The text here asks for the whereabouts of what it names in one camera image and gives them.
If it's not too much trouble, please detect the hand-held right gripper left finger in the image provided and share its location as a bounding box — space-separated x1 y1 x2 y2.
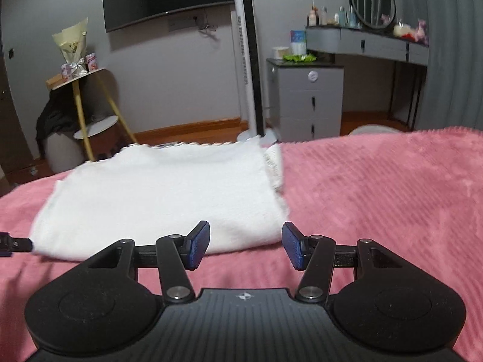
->
81 220 211 304

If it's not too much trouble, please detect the grey dressing table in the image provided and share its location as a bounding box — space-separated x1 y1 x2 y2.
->
305 26 431 131

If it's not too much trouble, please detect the yellow-legged wooden side table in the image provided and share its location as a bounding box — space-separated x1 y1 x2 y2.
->
46 67 138 162

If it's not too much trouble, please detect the round black-framed mirror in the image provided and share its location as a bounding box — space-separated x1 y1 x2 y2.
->
348 0 397 31

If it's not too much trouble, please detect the blue white tissue packet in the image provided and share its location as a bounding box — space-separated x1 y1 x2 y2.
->
290 29 309 56

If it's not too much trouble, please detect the dark clothes pile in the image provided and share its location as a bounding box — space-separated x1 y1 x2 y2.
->
36 90 82 151

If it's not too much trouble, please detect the grey curtain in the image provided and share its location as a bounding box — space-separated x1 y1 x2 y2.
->
399 0 483 133

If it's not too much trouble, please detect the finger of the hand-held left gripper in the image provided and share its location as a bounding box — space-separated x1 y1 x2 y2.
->
0 233 33 256

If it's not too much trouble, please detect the pink plush toy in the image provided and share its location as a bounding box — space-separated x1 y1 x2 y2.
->
411 19 431 44

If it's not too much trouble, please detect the grey drawer cabinet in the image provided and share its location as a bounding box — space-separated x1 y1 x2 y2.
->
266 57 345 143

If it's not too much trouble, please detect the white ribbed knit sweater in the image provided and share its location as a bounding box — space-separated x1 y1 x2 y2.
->
29 141 290 262

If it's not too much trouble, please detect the white candle jar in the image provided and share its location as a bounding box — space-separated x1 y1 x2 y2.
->
393 19 413 39

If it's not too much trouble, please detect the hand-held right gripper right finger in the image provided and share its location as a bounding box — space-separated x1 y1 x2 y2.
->
282 222 406 304

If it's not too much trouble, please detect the white round stool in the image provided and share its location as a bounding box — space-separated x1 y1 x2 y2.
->
347 124 401 137

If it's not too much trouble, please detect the pink corduroy plush blanket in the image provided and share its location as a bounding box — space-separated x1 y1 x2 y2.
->
0 126 483 362

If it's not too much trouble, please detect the white tower fan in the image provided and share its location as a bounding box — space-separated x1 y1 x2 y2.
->
231 0 280 146

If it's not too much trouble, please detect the dark brown door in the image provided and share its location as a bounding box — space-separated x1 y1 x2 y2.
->
0 4 38 176

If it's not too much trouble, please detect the cream wrapped flower bouquet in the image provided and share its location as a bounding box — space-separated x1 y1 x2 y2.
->
52 17 90 80

